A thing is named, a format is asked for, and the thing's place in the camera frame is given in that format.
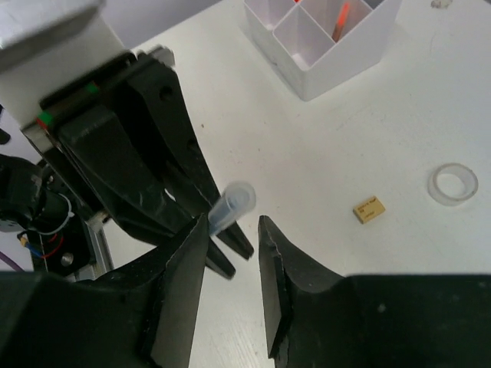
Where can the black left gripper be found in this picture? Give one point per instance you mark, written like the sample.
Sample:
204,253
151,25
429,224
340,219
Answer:
121,136

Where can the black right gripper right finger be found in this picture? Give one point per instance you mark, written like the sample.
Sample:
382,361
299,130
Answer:
315,317

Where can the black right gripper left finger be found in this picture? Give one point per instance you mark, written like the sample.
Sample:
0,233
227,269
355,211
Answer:
140,315

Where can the clear pen cap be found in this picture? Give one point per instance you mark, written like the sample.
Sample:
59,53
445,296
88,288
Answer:
237,200

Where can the tan eraser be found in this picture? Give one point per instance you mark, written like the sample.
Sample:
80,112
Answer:
368,210

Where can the clear tape roll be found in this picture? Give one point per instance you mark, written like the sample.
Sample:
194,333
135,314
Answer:
452,184

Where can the orange tip pink pen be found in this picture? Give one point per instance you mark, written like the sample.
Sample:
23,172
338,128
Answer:
341,21

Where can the white compartment organizer box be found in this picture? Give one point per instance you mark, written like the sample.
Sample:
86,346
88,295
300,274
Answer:
296,36

